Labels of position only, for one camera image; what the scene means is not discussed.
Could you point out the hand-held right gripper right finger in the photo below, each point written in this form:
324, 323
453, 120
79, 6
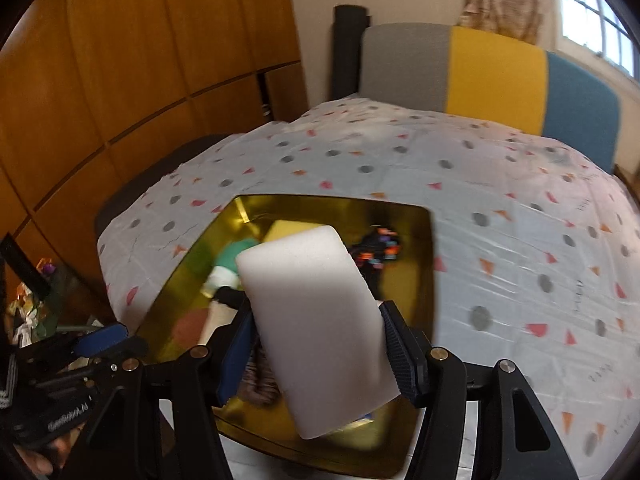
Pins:
402, 360

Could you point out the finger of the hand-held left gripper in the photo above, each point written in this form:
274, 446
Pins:
100, 340
20, 265

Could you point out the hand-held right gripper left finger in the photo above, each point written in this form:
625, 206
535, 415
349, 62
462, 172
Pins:
235, 365

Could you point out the white sponge block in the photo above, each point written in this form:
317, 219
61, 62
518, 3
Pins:
315, 330

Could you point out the green and white sponge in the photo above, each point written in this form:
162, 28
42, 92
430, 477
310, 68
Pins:
232, 260

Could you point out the yellow sponge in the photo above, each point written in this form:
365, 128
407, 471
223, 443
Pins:
280, 230

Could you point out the gold tin box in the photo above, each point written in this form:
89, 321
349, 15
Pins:
310, 210

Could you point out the person's left hand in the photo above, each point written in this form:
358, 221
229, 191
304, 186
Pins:
40, 462

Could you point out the colourful toy figures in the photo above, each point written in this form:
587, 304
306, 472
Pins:
35, 305

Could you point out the white patterned tablecloth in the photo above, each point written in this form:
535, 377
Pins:
500, 260

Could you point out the wooden wardrobe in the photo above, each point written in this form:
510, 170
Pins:
125, 60

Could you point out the grey yellow blue backrest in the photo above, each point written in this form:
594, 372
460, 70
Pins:
495, 75

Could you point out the black rolled mat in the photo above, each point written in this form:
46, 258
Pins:
350, 50

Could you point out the beige patterned curtain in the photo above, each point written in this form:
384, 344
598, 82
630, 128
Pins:
505, 0

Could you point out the barred window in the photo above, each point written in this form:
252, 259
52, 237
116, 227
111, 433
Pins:
600, 15

